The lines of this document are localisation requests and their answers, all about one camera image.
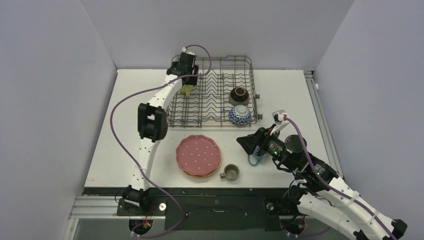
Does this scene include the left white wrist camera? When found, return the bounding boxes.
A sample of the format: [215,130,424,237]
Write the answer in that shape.
[180,47,196,58]

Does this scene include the yellow plate under pink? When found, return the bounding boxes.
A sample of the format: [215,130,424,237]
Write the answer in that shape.
[181,165,220,179]

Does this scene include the grey wire dish rack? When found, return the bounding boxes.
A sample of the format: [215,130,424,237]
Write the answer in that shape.
[166,55,263,128]

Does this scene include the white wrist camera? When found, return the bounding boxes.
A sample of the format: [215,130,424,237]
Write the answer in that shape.
[270,109,289,135]
[180,47,196,58]

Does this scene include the pink polka dot plate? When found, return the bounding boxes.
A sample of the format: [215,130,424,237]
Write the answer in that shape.
[175,134,222,175]

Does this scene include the orange patterned small bowl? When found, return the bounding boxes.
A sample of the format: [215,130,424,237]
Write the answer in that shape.
[229,104,252,126]

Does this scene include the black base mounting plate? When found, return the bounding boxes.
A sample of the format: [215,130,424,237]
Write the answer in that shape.
[116,187,302,231]

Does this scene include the blue handled white mug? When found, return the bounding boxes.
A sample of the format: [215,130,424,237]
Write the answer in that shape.
[247,151,265,167]

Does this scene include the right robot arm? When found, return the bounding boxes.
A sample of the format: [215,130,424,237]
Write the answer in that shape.
[236,127,408,240]

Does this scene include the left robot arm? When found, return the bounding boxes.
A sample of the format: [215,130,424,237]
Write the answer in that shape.
[122,51,199,215]

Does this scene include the yellow green mug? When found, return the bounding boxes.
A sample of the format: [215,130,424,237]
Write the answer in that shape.
[179,84,194,97]

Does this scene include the dark brown glazed bowl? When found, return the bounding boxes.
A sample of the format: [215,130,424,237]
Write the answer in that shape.
[228,86,250,106]

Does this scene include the small grey cup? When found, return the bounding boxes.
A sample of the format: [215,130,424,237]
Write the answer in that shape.
[219,164,240,181]

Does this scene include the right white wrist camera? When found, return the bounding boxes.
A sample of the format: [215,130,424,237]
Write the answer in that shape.
[270,109,289,135]

